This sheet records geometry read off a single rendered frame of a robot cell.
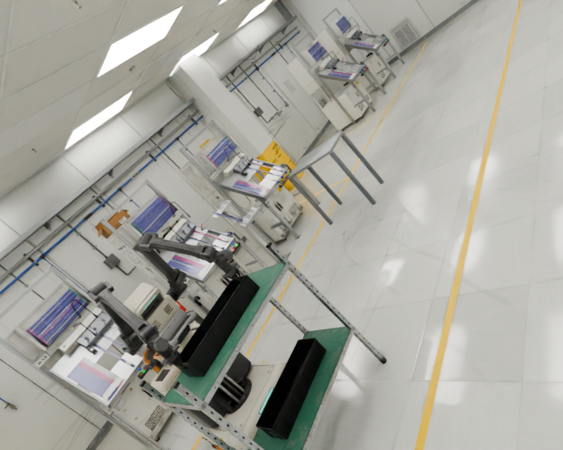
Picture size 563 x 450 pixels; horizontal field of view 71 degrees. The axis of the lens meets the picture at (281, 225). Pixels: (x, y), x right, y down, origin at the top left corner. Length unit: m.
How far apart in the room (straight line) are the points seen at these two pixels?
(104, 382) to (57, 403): 1.87
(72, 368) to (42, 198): 2.74
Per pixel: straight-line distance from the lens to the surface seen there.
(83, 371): 4.25
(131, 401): 4.41
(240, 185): 5.41
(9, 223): 6.11
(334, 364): 2.42
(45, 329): 4.38
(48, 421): 5.93
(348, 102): 8.13
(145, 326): 2.08
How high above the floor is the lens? 1.73
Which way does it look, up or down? 16 degrees down
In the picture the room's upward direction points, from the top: 44 degrees counter-clockwise
